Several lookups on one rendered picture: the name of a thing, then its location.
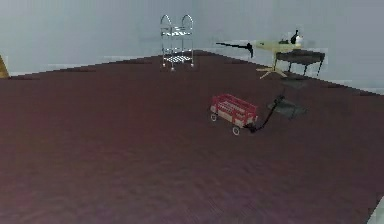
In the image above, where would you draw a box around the dark round side table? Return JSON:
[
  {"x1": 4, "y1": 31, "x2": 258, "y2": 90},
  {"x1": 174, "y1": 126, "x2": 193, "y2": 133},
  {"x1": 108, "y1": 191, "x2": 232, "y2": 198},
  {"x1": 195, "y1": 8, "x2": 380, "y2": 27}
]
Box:
[{"x1": 275, "y1": 49, "x2": 326, "y2": 77}]

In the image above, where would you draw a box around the yellow wooden furniture edge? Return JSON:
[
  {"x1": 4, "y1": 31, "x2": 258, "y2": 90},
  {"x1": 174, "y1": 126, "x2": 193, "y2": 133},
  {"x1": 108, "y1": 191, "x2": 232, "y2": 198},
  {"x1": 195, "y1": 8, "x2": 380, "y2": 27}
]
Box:
[{"x1": 0, "y1": 54, "x2": 10, "y2": 80}]

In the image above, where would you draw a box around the red toy wagon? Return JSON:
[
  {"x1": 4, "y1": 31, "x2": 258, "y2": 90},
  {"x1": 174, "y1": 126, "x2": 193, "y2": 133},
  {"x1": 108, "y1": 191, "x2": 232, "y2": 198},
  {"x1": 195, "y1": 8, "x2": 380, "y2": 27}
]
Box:
[{"x1": 209, "y1": 93, "x2": 286, "y2": 136}]

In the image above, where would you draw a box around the silver wire shelf cart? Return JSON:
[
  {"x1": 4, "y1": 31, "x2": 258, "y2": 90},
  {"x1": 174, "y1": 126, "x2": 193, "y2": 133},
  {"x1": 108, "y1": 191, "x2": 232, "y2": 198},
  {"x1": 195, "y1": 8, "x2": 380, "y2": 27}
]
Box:
[{"x1": 159, "y1": 13, "x2": 195, "y2": 72}]

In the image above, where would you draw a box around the black and white bottle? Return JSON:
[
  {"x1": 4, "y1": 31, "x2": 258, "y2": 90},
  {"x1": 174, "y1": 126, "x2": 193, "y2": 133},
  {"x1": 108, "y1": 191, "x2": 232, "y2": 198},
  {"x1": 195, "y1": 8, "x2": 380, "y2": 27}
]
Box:
[{"x1": 289, "y1": 29, "x2": 304, "y2": 46}]

